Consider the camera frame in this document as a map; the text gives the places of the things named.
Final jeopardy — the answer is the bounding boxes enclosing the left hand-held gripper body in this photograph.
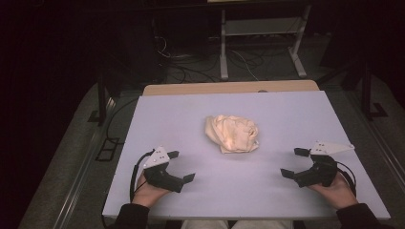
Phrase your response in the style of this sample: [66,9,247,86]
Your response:
[142,145,185,194]

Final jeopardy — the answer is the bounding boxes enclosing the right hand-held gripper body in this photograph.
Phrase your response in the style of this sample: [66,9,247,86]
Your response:
[294,140,355,188]

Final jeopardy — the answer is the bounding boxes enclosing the cream baby garment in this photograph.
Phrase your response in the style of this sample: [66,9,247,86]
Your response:
[204,114,260,155]

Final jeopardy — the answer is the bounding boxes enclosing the person's left hand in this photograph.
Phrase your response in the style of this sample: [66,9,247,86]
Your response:
[131,173,172,210]

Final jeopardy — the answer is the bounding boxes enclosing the person's right hand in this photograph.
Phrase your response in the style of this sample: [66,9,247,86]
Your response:
[307,173,359,211]

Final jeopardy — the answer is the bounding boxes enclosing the wooden table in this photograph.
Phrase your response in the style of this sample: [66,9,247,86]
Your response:
[141,79,320,97]

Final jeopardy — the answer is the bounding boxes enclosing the black metal stand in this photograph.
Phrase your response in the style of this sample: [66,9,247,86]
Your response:
[87,61,126,127]
[318,58,389,121]

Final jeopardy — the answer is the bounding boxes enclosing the white metal stand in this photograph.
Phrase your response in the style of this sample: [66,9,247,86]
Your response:
[219,4,312,81]

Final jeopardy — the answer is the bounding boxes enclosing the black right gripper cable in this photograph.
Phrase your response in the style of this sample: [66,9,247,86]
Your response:
[335,159,358,197]

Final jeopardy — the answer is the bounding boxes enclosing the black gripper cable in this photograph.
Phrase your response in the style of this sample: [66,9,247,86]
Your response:
[128,149,156,203]
[335,159,358,197]

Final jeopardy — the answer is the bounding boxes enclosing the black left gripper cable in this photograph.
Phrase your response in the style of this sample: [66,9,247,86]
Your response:
[128,149,156,203]

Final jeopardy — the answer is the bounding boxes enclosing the black floor frame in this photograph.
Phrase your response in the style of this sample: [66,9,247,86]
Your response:
[95,136,121,162]

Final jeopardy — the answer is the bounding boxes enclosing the floor cables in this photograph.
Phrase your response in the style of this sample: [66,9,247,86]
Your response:
[154,33,260,84]

